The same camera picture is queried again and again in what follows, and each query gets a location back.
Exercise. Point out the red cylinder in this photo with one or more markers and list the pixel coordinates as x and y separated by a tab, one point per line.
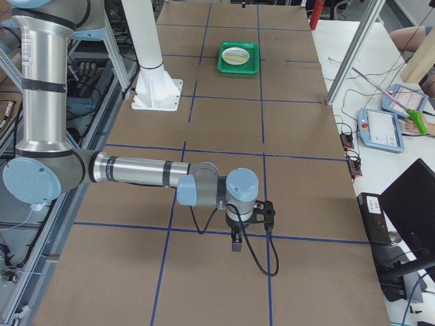
316	13

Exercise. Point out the black computer box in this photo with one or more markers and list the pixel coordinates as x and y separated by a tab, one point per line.
373	219

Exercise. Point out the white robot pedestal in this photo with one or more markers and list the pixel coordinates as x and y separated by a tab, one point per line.
155	90

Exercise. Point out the aluminium frame post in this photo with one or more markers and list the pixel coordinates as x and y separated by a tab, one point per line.
369	18

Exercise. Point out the near teach pendant tablet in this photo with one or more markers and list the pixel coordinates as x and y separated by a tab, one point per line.
380	130

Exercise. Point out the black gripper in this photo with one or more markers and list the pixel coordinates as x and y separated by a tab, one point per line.
234	224

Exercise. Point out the teach pendant tablet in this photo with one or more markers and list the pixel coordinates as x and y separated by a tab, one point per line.
380	130
413	99

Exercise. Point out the green plastic tray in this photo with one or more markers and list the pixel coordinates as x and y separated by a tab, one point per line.
250	68

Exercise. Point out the yellow plastic spoon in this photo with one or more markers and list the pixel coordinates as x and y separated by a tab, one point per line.
235	60

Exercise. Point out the pale translucent plastic fork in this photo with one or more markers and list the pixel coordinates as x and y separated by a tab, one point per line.
235	54

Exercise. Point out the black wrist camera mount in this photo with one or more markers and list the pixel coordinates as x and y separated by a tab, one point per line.
264	213

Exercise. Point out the aluminium side frame rail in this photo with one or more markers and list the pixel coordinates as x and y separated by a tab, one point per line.
35	238

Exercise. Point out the person hand holding grabber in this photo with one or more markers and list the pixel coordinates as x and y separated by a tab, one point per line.
411	127

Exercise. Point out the white round plate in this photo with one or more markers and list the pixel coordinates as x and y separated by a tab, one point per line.
235	49

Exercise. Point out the far teach pendant tablet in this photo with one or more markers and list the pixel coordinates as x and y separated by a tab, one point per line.
413	99

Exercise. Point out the green handled reacher grabber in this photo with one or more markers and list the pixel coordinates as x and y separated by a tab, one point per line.
413	115

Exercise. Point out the orange black connector lower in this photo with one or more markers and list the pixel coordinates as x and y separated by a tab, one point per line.
354	168

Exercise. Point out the orange black connector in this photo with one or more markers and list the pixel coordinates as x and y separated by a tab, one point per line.
354	168
346	141

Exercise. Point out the orange black connector upper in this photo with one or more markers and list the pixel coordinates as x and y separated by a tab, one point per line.
346	141

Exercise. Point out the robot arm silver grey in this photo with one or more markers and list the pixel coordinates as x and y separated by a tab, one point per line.
46	166

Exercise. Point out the black monitor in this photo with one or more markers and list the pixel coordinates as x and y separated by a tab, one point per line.
409	204

